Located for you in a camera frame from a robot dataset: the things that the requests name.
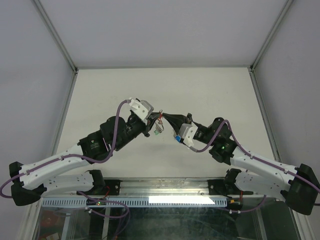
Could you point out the key with blue tag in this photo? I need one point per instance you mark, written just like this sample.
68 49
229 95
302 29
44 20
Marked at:
178 138

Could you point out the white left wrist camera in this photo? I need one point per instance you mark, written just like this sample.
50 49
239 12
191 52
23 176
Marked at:
141 108

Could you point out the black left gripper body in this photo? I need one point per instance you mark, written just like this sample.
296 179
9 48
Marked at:
146 128

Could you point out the aluminium mounting rail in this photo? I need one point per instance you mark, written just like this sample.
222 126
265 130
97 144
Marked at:
130 187

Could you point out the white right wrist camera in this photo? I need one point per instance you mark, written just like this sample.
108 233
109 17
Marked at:
187 133

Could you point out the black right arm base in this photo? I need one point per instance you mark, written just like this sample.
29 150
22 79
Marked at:
220 187

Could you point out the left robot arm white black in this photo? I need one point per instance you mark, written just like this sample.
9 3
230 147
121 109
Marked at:
30 182

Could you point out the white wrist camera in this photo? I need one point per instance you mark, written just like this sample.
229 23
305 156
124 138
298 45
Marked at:
187 133
141 108

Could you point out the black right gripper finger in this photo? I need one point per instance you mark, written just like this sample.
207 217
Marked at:
176 115
175 122

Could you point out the left aluminium frame post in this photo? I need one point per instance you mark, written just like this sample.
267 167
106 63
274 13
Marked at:
71 65

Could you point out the metal keyring with clips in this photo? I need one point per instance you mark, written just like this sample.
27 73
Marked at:
159 125

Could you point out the white slotted cable duct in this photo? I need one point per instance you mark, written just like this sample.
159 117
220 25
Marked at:
161 201

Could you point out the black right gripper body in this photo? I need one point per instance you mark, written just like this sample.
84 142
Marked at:
201 136

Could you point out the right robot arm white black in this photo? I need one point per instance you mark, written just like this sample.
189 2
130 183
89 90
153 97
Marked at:
297 186

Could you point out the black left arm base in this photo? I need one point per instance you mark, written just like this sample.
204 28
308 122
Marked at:
105 186

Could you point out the aluminium frame post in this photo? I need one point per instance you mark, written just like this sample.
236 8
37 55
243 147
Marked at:
252 70
71 65

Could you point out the right aluminium frame post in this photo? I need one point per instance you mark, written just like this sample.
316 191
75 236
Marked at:
252 70

